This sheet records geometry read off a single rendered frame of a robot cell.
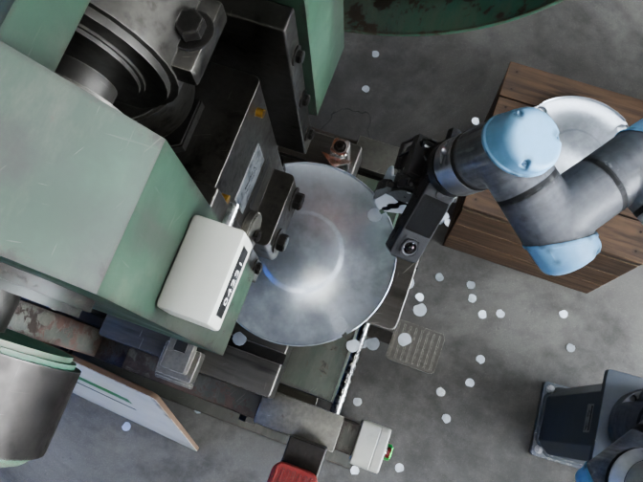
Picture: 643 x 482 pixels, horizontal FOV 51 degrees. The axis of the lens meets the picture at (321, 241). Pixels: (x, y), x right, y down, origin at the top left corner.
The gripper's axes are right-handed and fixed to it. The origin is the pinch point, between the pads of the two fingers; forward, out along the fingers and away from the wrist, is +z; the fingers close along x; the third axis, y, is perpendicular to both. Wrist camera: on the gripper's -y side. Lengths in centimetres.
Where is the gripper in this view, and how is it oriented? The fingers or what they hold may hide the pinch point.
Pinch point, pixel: (381, 207)
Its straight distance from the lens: 103.6
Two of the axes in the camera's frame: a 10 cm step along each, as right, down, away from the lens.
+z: -3.7, 1.1, 9.2
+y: 3.0, -9.2, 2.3
